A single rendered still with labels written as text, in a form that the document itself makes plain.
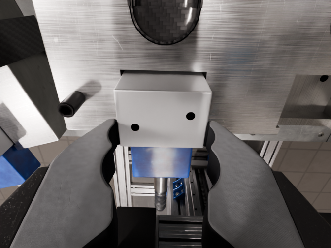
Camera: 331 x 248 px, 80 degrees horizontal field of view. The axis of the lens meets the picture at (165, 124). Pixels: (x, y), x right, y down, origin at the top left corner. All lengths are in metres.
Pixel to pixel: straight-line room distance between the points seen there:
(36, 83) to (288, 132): 0.29
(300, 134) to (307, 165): 1.39
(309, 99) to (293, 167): 1.46
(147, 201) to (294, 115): 1.20
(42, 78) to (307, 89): 0.23
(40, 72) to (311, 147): 1.53
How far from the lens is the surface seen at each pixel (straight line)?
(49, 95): 0.22
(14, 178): 0.25
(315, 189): 1.92
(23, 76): 0.21
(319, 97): 0.20
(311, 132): 0.31
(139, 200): 1.32
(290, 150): 1.54
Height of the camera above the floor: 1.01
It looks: 59 degrees down
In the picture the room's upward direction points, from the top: 180 degrees clockwise
